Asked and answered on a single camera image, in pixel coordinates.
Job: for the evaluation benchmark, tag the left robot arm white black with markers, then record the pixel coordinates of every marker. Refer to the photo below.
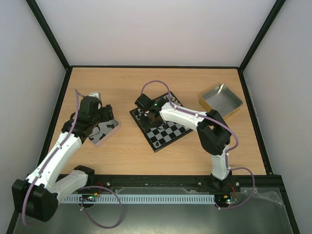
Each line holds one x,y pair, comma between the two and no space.
39,195

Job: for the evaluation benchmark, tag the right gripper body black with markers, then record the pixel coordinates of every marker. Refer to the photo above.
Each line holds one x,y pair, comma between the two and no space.
151,119

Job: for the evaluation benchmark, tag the black grey chess board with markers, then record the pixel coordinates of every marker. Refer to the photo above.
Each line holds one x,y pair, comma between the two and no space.
166,134

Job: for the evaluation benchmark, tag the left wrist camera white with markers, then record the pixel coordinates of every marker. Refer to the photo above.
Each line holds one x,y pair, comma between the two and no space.
96,95

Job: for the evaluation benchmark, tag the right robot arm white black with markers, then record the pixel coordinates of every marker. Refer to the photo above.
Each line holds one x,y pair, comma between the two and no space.
213,133

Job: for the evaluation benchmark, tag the pink tin with black pieces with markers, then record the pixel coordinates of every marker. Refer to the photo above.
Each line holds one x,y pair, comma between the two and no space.
101,142

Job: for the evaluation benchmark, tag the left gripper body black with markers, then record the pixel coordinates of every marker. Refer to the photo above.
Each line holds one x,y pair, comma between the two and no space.
108,115

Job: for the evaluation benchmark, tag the black aluminium frame rail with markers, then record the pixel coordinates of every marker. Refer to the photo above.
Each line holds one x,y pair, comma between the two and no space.
200,183

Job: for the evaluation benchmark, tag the light blue cable duct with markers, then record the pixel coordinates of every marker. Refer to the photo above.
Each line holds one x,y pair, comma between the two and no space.
141,199

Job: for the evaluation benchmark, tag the yellow empty tin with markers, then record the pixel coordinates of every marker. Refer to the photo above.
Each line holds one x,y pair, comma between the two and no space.
222,99

